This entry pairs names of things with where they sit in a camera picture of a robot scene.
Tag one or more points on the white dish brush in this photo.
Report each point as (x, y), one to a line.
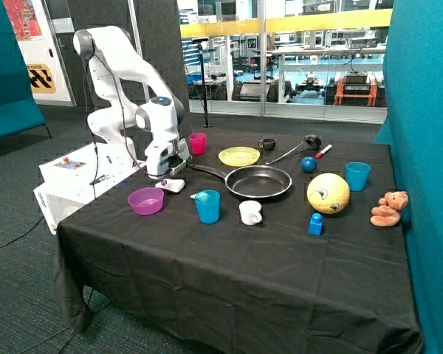
(171, 185)

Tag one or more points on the blue plastic cup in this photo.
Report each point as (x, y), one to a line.
(357, 175)
(208, 206)

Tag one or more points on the brown teddy bear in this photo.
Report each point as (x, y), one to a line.
(388, 212)

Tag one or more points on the purple plastic bowl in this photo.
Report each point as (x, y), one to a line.
(146, 201)

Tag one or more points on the white ceramic mug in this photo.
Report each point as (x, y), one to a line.
(250, 212)

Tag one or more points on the blue plastic cup far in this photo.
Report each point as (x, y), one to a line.
(357, 175)

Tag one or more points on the black ladle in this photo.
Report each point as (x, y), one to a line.
(310, 140)

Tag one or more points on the pink plastic cup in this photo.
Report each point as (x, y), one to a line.
(198, 143)

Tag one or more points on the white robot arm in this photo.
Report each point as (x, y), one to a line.
(137, 97)

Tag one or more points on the small dark brown cup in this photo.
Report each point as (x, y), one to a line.
(267, 144)

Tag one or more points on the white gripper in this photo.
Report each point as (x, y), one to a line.
(166, 157)

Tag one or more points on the black tripod stand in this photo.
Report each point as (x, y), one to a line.
(199, 41)

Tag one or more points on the white robot control box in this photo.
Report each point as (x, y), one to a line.
(76, 178)

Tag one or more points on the yellow plastic plate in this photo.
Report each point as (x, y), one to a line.
(239, 156)

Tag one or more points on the small dark blue ball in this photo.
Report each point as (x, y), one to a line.
(308, 164)

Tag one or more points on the black pan with handle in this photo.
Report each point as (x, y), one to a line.
(254, 181)

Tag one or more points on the black tablecloth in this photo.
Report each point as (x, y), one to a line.
(270, 288)

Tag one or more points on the teal sofa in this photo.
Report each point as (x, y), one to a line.
(18, 109)

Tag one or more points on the blue toy brick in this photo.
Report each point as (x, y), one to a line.
(316, 224)

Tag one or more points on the red white marker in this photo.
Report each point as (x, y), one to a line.
(323, 152)

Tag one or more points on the blue plastic cup near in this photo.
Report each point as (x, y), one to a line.
(208, 206)

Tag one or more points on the yellow smiley ball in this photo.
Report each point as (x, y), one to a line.
(328, 193)

